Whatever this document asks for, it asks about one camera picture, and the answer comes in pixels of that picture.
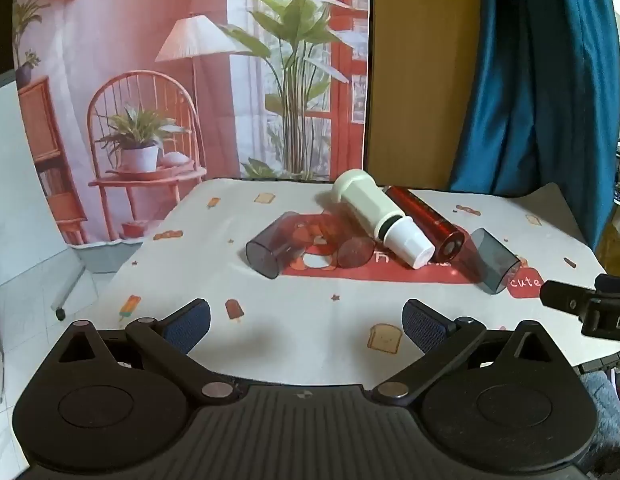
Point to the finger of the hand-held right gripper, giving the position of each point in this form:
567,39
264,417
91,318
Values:
565,298

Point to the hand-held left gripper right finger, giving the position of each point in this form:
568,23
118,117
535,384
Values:
424,329

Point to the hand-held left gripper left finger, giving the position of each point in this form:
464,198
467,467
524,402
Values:
189,326

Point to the grey translucent cup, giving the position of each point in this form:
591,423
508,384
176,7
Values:
270,250
492,260

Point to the red translucent cup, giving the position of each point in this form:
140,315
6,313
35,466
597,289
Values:
340,245

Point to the printed white tablecloth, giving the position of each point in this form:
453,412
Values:
290,310

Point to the grey fluffy cloth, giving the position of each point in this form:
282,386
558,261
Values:
607,420

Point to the red metallic bottle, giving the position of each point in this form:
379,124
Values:
430,222

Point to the white plastic bottle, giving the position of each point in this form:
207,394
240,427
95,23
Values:
375,210

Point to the blue curtain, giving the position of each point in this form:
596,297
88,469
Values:
530,85

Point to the printed room backdrop cloth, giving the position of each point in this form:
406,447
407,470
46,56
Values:
190,110

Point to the white standing board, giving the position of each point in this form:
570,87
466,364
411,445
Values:
25,185

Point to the brown wooden panel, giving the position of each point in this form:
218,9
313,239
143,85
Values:
415,85

